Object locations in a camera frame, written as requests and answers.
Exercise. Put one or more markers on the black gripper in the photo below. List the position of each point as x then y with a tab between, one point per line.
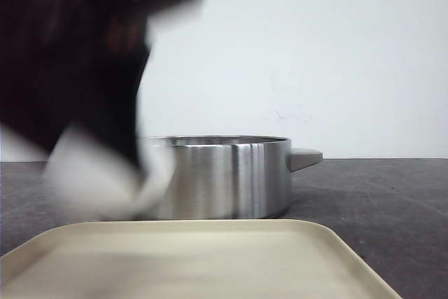
75	62

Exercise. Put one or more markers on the stainless steel steamer pot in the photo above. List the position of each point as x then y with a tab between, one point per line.
225	176

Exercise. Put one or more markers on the panda bun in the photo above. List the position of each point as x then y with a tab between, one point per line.
89	180

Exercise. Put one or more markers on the beige plastic tray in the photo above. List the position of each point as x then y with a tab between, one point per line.
189	259

